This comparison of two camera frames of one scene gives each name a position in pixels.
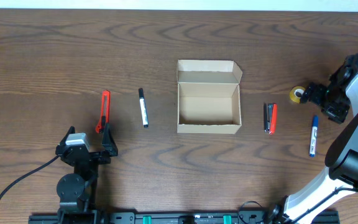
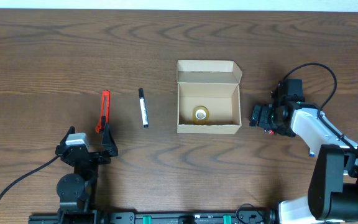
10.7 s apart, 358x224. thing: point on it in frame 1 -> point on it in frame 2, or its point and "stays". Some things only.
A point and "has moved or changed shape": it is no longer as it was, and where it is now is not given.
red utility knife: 105,109 stays
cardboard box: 209,96 stays
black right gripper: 317,94 -> 266,115
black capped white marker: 143,107 stays
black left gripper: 92,154 stays
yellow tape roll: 295,93 has moved or changed shape
